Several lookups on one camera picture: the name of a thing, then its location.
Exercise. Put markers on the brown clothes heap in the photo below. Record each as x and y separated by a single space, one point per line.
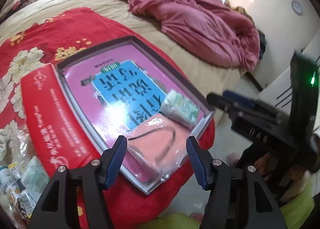
238 9

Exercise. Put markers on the red cardboard box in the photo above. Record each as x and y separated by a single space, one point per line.
56 134

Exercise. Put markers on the pink bag with headband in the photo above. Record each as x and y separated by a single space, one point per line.
158 146

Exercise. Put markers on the dark tray with pink book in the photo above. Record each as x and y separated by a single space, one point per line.
117 85

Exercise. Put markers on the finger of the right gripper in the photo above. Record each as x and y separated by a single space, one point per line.
219 102
240 97

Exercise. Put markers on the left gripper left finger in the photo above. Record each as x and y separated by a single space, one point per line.
57 205

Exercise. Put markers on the round wall clock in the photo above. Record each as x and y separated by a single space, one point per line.
297 8

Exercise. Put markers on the light blue tissue pack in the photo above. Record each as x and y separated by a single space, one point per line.
35 178

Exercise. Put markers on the pink crumpled duvet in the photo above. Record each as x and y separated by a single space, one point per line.
207 28

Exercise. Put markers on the operator hand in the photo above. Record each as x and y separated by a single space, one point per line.
266 164

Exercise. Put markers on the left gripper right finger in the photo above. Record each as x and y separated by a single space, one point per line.
239 198

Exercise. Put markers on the white supplement bottle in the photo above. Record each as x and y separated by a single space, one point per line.
10 186

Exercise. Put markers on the red floral blanket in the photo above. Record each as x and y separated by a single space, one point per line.
127 205

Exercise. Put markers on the beige bed sheet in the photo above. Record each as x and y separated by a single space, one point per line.
125 14

